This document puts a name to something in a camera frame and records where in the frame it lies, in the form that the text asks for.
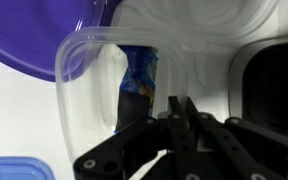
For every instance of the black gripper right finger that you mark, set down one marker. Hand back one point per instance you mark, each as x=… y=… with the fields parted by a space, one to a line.
x=237 y=150

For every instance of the purple plastic lid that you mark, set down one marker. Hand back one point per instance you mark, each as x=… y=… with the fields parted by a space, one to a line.
x=34 y=36

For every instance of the blue snack sachet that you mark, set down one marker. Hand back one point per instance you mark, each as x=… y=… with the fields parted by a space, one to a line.
x=139 y=73

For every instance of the clear plastic bowl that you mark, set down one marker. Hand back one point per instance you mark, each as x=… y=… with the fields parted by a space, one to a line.
x=217 y=23
x=84 y=106

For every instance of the blue plastic lid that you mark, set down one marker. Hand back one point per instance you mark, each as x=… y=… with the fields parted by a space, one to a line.
x=14 y=169

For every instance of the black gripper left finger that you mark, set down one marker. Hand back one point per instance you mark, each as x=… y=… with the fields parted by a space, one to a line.
x=144 y=150

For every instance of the black silver coffee maker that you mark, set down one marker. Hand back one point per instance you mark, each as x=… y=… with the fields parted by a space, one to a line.
x=270 y=86

